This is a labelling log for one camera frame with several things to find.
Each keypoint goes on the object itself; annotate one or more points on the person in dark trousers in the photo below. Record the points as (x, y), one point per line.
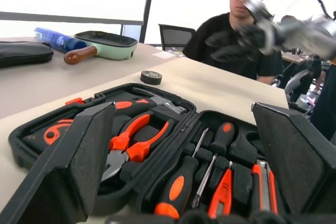
(325, 103)

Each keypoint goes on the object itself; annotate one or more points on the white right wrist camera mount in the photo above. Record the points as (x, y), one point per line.
(270, 39)

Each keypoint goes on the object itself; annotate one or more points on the orange voltage tester pen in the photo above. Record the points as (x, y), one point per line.
(221, 192)

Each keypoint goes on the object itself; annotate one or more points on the dark window frame post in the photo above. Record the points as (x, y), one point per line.
(147, 6)

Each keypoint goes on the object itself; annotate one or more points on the black Kason racket bag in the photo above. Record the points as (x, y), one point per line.
(23, 53)

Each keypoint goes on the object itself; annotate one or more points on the black mesh office chair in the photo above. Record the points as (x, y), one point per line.
(176, 36)

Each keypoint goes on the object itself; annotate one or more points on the blue cylindrical bottle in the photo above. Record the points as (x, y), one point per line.
(60, 40)

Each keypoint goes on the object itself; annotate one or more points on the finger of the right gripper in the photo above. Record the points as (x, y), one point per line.
(233, 55)
(225, 40)

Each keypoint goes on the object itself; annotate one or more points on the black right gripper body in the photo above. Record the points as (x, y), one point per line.
(250, 37)

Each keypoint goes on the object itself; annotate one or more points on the black electrical tape roll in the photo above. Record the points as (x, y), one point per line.
(151, 77)

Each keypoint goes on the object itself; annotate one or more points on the black tool case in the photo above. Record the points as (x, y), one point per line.
(157, 129)

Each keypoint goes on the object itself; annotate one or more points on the orange black utility knife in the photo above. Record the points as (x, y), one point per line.
(258, 184)

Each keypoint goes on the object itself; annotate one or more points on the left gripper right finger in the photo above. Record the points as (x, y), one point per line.
(299, 161)

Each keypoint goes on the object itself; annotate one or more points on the person in black t-shirt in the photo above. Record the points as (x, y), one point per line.
(231, 70)

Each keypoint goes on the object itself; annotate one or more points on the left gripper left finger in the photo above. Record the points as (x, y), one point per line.
(65, 161)

